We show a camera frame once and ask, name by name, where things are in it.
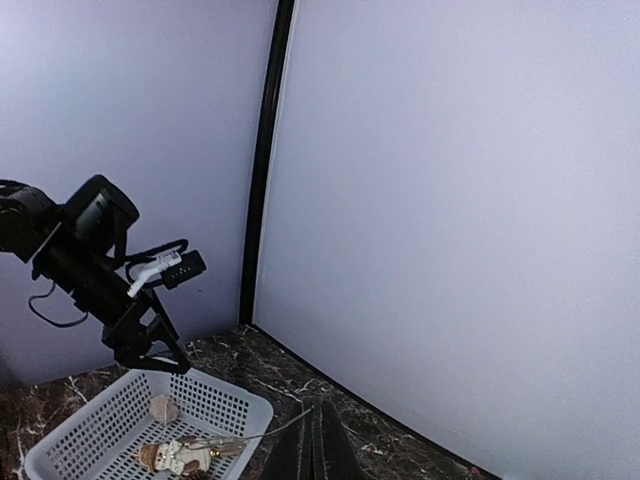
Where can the white plastic basket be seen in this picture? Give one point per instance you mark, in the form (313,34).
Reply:
(100,440)

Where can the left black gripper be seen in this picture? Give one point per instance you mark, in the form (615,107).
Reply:
(145,338)

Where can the beige fluffy ornament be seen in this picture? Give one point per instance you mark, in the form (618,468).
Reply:
(163,409)

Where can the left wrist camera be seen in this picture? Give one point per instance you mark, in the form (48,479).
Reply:
(167,265)

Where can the brown pine cone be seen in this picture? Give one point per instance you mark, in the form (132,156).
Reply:
(197,475)

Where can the knit doll ornament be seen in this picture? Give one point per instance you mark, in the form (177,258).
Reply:
(181,457)

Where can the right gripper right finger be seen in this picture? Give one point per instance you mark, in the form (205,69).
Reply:
(333,457)

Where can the left black frame post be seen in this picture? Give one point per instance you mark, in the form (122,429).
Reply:
(262,155)

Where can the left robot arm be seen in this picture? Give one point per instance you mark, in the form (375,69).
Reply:
(80,246)

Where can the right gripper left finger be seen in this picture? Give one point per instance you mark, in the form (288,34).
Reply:
(291,455)

